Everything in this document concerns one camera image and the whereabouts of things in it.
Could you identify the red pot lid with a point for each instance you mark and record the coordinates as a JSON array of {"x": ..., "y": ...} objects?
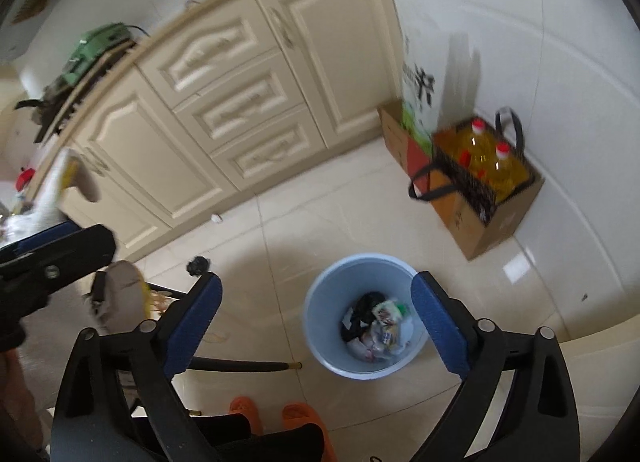
[{"x": 24, "y": 178}]

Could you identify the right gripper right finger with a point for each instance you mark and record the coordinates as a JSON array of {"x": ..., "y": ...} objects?
[{"x": 539, "y": 419}]

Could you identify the cream kitchen cabinets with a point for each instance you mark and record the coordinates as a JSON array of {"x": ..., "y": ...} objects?
[{"x": 230, "y": 99}]

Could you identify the black gas stove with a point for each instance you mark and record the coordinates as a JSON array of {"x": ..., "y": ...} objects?
[{"x": 62, "y": 99}]

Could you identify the green electric cooker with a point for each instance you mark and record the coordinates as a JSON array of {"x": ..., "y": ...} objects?
[{"x": 92, "y": 45}]

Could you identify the orange slipper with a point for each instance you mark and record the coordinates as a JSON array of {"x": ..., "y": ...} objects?
[
  {"x": 245, "y": 407},
  {"x": 299, "y": 414}
]

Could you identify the cardboard box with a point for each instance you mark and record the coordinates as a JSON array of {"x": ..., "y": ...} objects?
[{"x": 464, "y": 203}]

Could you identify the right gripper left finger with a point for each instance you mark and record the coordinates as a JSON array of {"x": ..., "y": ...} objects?
[{"x": 116, "y": 401}]

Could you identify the white rice bag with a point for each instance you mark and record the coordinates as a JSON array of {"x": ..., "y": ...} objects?
[{"x": 440, "y": 77}]

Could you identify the light blue trash bin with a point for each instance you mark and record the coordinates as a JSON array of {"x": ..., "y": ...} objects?
[{"x": 358, "y": 318}]

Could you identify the yellow oil bottle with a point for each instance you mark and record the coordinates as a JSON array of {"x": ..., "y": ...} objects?
[
  {"x": 506, "y": 173},
  {"x": 476, "y": 148}
]

